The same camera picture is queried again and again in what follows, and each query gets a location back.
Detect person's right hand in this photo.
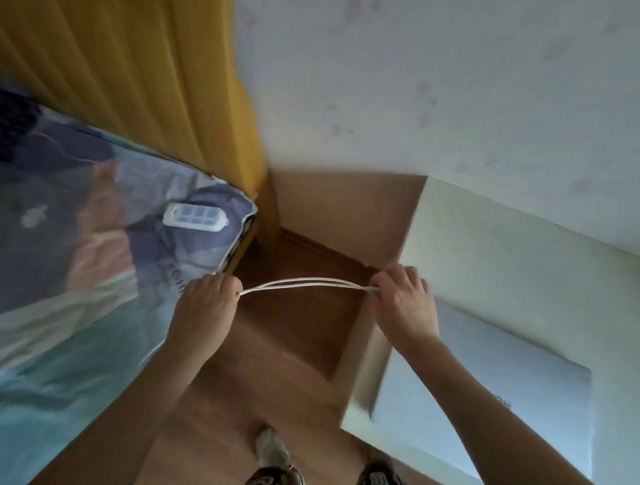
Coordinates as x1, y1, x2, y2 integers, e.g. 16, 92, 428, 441
369, 264, 442, 353

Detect person's left hand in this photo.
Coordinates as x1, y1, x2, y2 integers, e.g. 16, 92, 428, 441
166, 273, 244, 352

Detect white cable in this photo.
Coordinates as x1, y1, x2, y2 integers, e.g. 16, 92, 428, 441
238, 277, 382, 297

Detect person's left forearm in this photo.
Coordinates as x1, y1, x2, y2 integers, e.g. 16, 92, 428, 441
30, 327, 222, 485

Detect person's right forearm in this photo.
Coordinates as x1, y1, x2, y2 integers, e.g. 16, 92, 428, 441
399, 331, 597, 485

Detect white power strip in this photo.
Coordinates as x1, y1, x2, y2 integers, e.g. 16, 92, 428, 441
162, 202, 230, 234

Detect cream white cabinet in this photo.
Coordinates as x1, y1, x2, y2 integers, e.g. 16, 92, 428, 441
340, 177, 640, 485

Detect blue purple patterned bedsheet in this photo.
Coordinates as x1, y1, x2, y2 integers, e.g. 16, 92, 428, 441
0, 75, 259, 465

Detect white shoe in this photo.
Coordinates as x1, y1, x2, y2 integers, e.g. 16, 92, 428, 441
255, 425, 294, 470

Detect dark patterned trousers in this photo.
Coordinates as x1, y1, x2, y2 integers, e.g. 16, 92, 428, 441
244, 462, 404, 485

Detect yellow curtain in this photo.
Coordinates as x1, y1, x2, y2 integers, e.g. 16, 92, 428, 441
0, 0, 271, 201

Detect black cloth item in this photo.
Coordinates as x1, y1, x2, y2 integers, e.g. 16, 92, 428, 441
0, 89, 43, 163

